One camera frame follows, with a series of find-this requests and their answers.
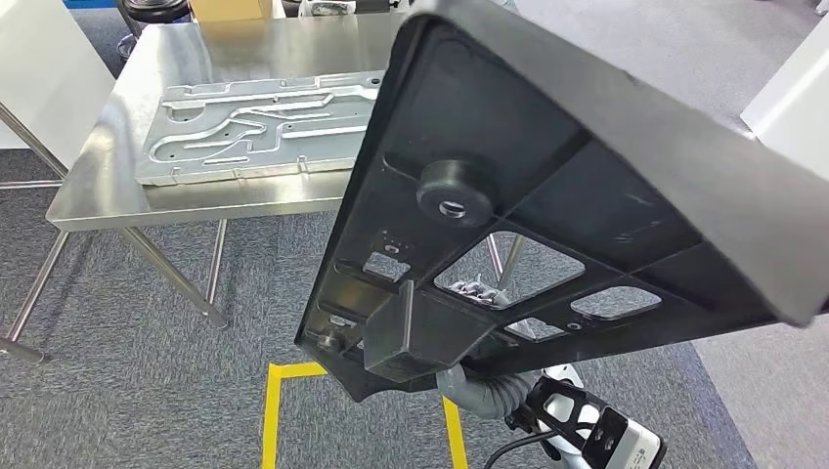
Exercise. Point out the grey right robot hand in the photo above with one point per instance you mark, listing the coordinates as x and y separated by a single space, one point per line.
479 292

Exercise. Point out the black plastic panel part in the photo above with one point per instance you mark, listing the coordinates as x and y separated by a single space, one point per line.
486 110

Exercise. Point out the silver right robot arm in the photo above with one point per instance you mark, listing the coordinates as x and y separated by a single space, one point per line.
499 398

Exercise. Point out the stainless steel workbench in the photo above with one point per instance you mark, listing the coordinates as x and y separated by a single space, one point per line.
194 200

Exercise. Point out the machined aluminium plate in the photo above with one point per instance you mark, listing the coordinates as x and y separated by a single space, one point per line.
311 145

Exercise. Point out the white cabinet with light strip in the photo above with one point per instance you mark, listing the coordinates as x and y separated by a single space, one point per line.
796 110

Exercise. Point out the brown cardboard box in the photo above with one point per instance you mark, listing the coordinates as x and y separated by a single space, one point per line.
230 8

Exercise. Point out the black round stool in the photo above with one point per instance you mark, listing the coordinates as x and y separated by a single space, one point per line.
155 8

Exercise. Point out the steel side table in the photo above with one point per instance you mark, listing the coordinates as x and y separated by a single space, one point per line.
32 185

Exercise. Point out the white partition board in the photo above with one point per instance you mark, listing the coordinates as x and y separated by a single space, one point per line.
45 65

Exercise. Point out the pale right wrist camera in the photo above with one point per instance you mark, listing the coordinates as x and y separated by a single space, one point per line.
638 447

